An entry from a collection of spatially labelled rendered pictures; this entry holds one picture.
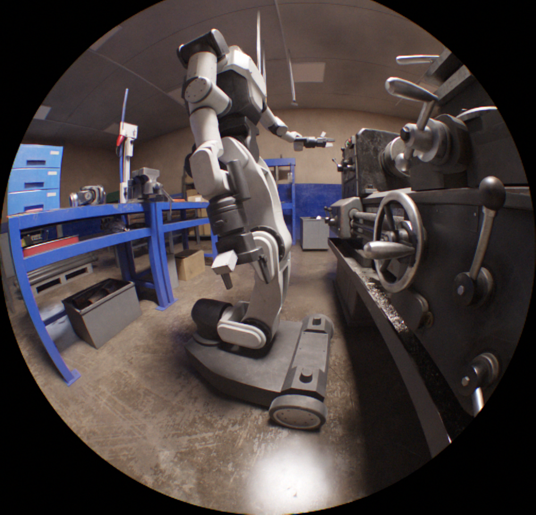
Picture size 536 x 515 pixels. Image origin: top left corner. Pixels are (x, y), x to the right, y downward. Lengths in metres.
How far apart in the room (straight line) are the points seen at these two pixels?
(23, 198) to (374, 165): 2.08
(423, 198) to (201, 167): 0.47
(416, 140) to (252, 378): 0.78
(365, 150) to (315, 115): 3.87
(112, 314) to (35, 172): 1.02
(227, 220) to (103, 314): 1.17
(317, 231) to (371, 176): 2.05
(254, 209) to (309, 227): 2.61
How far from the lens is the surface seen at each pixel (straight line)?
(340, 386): 0.95
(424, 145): 0.31
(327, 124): 5.05
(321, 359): 0.79
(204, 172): 0.42
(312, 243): 3.22
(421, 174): 0.43
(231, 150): 0.62
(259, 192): 0.59
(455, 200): 0.35
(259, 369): 0.77
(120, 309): 1.49
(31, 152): 1.35
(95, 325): 1.39
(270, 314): 0.69
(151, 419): 0.93
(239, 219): 0.41
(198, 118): 0.51
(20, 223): 1.08
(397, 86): 0.25
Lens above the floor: 0.75
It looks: 12 degrees down
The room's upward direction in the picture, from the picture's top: 1 degrees counter-clockwise
